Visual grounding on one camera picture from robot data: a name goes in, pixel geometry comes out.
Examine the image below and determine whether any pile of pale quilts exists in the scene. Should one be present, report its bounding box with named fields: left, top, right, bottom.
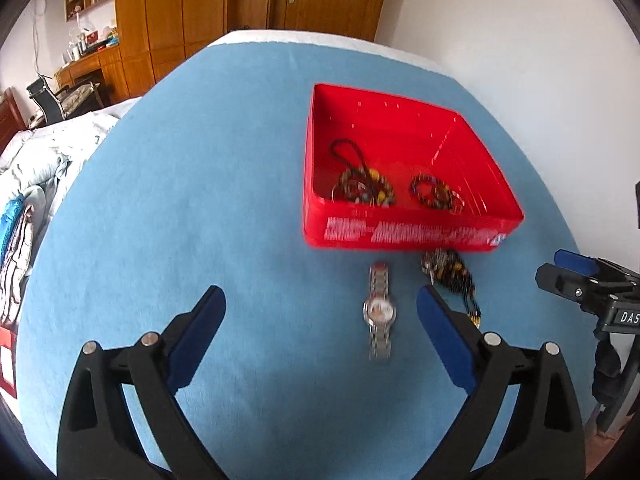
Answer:
left=0, top=99, right=140, bottom=328

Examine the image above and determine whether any brown beaded bracelet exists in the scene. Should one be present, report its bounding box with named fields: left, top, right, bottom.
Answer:
left=337, top=167, right=397, bottom=208

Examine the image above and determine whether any wooden desk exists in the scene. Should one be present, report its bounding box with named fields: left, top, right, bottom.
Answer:
left=52, top=46, right=127, bottom=107

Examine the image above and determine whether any brown bead bracelet with cord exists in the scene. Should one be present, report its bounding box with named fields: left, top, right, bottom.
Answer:
left=330, top=139, right=383, bottom=186

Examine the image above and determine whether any blue satin cloth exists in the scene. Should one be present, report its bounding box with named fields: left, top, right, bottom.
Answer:
left=0, top=194, right=27, bottom=263

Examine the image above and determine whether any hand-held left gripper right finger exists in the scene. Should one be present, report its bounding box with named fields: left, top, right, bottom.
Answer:
left=415, top=285, right=585, bottom=480

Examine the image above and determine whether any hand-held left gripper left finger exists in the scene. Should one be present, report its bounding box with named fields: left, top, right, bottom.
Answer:
left=57, top=285, right=229, bottom=480

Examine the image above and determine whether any multicolour bead bracelet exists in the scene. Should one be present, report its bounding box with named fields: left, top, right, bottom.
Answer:
left=410, top=173, right=453, bottom=210

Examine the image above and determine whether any dark red bed headboard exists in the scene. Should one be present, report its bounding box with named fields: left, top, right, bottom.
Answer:
left=0, top=87, right=29, bottom=147

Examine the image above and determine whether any silver wristwatch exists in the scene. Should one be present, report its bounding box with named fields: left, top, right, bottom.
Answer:
left=362, top=262, right=399, bottom=362

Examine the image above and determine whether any dark beaded tassel pendant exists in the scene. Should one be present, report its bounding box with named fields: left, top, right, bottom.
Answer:
left=419, top=248, right=482, bottom=330

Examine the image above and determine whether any black office chair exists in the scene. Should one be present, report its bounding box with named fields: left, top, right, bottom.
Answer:
left=26, top=77, right=69, bottom=127

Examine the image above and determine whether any red cardboard box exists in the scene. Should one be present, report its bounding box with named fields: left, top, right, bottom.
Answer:
left=0, top=324, right=21, bottom=397

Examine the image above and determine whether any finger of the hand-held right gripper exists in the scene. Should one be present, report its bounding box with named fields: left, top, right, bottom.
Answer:
left=553, top=248, right=640, bottom=282
left=535, top=263, right=622, bottom=312

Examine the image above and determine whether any wooden wardrobe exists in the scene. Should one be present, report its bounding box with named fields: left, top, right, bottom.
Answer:
left=114, top=0, right=232, bottom=97

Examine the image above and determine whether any blue tablecloth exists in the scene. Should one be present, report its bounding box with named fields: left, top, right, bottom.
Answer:
left=15, top=40, right=597, bottom=480

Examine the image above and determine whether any red tin box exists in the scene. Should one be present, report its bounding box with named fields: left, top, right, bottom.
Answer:
left=301, top=83, right=525, bottom=253

